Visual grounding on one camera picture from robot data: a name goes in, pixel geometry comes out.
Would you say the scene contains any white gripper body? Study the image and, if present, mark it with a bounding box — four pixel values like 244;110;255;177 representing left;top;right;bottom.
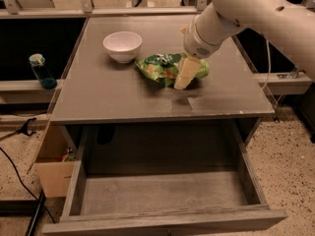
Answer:
183;16;221;59

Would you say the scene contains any green rice chip bag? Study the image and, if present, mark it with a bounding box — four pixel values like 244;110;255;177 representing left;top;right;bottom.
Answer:
135;52;210;88

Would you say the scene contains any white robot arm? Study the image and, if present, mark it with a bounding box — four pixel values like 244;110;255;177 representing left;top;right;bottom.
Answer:
183;0;315;81

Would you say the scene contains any grey cabinet with top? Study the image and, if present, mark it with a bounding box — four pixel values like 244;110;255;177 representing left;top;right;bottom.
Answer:
49;14;276;175

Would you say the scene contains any open grey top drawer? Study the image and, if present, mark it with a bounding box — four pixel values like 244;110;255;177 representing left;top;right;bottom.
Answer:
42;120;287;236

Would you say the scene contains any white bowl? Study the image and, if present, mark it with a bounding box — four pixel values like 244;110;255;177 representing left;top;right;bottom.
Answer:
103;31;142;64

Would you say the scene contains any blue water bottle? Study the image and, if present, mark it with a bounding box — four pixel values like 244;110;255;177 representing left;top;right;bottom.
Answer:
29;53;57;89

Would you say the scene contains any colourful item in box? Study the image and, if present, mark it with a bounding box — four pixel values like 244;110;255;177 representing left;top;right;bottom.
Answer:
61;147;76;162

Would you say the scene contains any cardboard box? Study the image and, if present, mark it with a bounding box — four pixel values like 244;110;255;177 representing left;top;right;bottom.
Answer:
34;125;77;198

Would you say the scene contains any black clamp on floor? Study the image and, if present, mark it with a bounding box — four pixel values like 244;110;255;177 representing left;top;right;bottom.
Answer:
0;117;36;142

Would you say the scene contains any white cable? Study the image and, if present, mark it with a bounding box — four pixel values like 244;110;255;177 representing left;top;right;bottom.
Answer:
260;37;273;90

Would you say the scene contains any metal bracket clamp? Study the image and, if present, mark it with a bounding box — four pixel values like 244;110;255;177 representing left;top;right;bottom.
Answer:
278;67;301;79

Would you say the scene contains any metal rail frame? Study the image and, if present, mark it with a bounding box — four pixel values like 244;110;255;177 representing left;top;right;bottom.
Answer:
0;0;315;20

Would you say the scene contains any black cable on floor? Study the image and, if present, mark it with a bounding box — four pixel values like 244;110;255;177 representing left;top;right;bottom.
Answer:
0;147;57;224

